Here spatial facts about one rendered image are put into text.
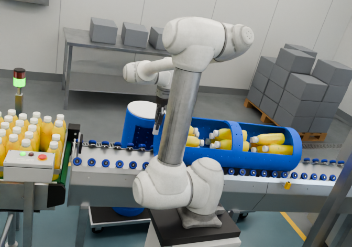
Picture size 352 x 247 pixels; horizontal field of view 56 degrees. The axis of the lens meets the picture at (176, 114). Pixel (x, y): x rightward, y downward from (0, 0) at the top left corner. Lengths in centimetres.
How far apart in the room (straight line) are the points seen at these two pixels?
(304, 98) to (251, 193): 297
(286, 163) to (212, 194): 83
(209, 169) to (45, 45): 403
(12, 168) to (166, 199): 70
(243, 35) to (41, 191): 123
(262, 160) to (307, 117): 321
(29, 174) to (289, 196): 158
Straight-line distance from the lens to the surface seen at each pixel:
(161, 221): 146
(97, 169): 186
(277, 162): 210
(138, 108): 234
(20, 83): 214
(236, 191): 212
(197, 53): 112
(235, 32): 118
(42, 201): 185
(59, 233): 279
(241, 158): 196
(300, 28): 660
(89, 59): 518
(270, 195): 225
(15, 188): 182
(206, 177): 136
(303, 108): 504
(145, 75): 158
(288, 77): 518
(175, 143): 123
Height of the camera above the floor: 202
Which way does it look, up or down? 25 degrees down
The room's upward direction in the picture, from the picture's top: 14 degrees clockwise
